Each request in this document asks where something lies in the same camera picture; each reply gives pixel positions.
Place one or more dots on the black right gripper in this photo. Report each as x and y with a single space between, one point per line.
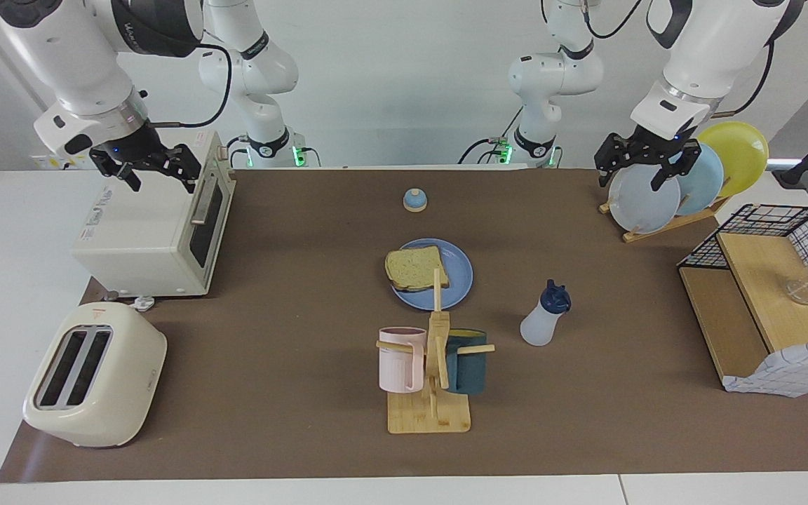
130 147

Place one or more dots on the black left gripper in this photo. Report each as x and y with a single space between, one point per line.
649 146

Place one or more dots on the translucent squeeze bottle blue cap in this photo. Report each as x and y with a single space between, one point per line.
544 322

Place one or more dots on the toast bread slice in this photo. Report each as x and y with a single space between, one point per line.
414 270

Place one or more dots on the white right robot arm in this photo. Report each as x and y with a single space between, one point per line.
60 56

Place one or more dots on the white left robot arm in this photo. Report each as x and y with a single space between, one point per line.
698 49

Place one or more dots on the grey round plate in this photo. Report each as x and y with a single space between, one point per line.
639 207

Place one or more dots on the light blue round plate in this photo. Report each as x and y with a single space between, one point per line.
702 186

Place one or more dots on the wooden plate rack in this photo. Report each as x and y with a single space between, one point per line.
656 233

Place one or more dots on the yellow round plate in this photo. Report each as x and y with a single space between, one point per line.
744 151

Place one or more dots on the small blue seasoning shaker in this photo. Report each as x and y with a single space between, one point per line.
414 201

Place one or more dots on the white toaster oven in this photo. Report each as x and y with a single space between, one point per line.
137 238

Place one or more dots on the cream two-slot toaster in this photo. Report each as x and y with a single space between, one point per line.
137 365

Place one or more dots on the white checked cloth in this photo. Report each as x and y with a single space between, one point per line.
783 372

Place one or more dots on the brown table mat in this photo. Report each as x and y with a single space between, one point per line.
586 421

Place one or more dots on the dark teal mug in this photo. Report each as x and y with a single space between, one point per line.
470 372

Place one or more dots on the pink mug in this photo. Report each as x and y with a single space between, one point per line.
400 361

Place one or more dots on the wooden mug tree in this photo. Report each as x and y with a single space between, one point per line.
428 417

